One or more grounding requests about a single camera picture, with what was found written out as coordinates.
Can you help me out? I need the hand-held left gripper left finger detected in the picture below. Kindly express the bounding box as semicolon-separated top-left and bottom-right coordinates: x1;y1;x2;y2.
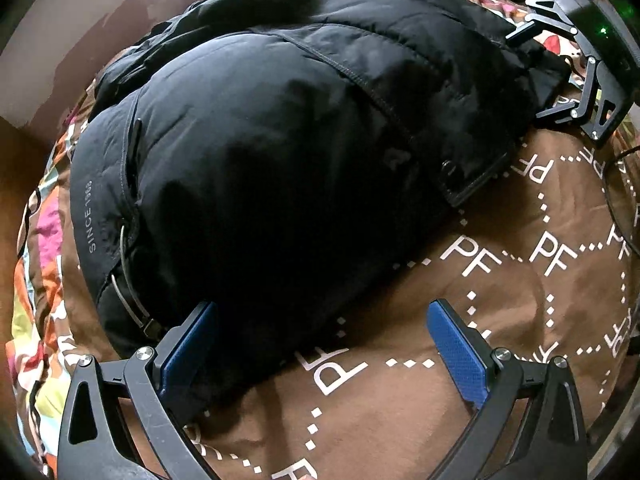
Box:
57;301;221;480

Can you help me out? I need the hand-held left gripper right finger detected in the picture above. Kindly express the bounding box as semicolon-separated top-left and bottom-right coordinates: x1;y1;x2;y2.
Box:
426;299;591;480

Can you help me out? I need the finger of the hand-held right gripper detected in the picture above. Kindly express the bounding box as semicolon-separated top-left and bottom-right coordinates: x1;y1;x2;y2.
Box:
505;0;579;47
534;56;632;144

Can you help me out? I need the dark navy padded jacket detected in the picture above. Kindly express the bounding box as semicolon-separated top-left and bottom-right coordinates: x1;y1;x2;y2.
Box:
70;0;571;401

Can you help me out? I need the colourful printed blanket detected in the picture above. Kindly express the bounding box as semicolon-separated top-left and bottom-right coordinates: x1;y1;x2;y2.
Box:
10;0;640;480

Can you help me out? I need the thin black cable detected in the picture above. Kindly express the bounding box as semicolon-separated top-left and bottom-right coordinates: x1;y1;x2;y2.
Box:
602;144;640;242

